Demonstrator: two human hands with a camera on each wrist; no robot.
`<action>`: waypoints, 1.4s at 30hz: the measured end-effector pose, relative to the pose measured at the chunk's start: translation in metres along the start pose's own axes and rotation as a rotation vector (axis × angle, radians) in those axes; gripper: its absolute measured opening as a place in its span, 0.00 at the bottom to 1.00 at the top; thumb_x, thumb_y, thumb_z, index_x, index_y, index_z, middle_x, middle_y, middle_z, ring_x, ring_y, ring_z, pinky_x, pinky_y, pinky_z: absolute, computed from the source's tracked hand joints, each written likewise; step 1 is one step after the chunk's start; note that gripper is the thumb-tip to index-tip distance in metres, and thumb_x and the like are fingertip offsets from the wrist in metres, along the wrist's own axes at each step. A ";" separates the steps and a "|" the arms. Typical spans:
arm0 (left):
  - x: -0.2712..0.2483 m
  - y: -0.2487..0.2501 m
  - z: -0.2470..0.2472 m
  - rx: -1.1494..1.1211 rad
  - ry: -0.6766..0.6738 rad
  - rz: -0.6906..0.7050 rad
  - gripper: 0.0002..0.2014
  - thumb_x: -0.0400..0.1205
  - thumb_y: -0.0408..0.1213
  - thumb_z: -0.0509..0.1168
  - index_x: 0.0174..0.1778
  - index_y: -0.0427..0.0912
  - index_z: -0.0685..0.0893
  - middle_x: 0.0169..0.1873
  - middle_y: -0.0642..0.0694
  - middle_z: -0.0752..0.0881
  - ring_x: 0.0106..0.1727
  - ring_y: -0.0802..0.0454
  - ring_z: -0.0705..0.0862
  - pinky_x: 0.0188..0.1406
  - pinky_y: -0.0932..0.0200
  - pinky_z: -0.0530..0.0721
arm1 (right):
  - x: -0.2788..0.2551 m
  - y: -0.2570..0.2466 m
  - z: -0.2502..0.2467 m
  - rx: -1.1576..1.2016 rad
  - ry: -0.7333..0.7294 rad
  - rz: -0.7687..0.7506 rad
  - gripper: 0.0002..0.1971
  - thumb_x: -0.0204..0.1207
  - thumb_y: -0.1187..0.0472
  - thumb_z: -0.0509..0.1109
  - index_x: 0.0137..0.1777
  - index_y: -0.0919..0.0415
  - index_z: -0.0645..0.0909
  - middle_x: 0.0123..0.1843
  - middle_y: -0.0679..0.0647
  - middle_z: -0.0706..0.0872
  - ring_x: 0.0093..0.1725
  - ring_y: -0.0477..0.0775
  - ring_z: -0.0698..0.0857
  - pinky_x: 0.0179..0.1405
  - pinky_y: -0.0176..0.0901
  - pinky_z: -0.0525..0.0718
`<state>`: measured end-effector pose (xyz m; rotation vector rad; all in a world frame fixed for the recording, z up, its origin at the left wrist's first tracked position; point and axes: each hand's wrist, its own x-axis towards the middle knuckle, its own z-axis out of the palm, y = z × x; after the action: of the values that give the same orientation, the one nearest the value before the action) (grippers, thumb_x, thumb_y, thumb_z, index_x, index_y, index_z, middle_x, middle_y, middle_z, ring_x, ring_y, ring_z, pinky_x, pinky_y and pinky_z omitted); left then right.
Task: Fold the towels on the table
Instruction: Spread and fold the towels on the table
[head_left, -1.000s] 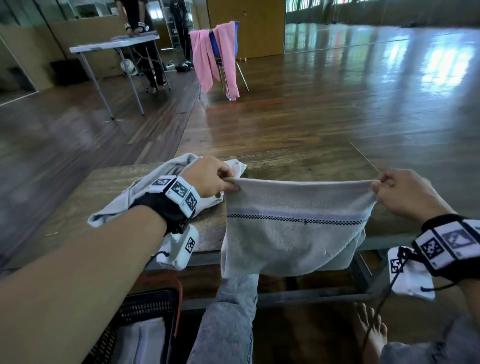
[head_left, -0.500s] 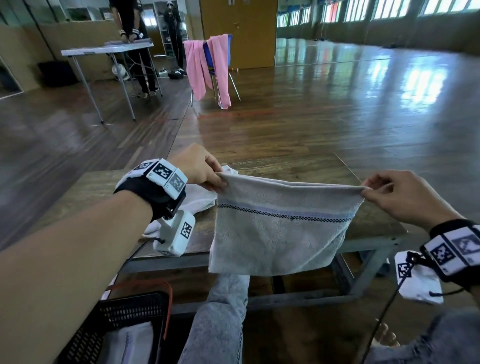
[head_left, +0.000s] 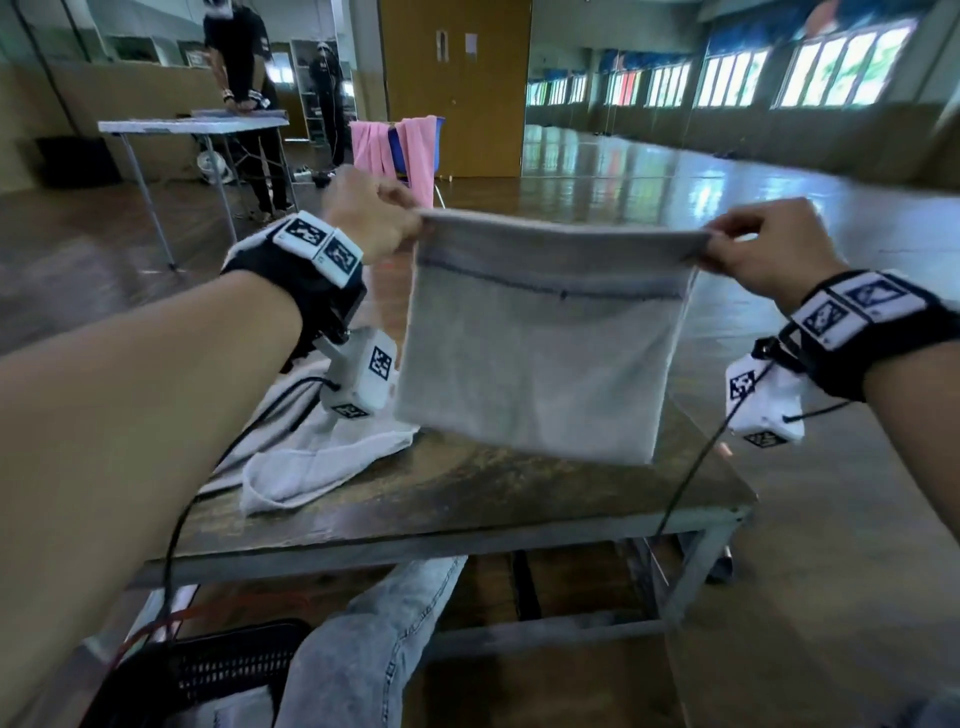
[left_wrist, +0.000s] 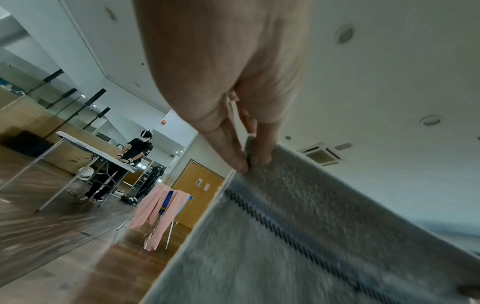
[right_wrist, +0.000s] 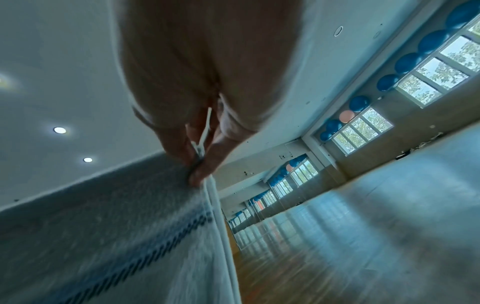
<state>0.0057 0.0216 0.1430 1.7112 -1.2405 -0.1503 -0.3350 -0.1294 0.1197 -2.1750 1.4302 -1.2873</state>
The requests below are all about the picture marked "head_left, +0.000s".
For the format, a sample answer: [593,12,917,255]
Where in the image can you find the pink cloth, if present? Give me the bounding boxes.
[395,116,439,210]
[350,121,397,181]

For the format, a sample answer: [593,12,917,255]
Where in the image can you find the person's right forearm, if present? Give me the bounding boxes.
[862,359,960,541]

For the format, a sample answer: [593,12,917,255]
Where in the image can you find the light grey smooth towel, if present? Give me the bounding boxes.
[198,359,421,519]

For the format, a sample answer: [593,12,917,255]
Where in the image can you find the black left wrist marker band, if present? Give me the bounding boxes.
[221,211,369,373]

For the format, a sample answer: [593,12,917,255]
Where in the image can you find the person's left hand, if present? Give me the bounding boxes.
[322,164,424,265]

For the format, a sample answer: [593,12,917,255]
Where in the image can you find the metal shelf rack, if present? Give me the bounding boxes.
[288,38,354,144]

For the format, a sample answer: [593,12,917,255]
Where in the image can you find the person's right hand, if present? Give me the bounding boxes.
[697,198,849,316]

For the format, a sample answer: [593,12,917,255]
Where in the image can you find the row of windows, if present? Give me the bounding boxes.
[524,18,920,110]

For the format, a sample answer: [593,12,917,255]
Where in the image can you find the black wrist marker band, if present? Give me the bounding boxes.
[221,211,369,373]
[753,269,960,403]

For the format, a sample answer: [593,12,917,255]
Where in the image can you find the black plastic mesh basket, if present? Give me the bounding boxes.
[80,618,315,728]

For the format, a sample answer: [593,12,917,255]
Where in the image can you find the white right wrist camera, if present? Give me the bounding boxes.
[723,356,811,450]

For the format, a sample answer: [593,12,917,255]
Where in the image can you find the blue chair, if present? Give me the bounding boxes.
[386,116,448,211]

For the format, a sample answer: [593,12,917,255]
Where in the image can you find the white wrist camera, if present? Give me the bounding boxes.
[723,356,811,450]
[313,326,399,420]

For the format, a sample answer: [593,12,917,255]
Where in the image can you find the black camera cable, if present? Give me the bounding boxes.
[161,374,343,646]
[656,359,853,538]

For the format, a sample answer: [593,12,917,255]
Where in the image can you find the grey folding table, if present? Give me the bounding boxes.
[97,110,298,271]

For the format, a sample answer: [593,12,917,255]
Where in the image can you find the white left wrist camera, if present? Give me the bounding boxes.
[313,326,399,420]

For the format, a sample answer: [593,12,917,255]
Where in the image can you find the black right wrist marker band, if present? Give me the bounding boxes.
[753,269,960,403]

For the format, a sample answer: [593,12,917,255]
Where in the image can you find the yellow wooden door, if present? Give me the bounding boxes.
[378,0,534,179]

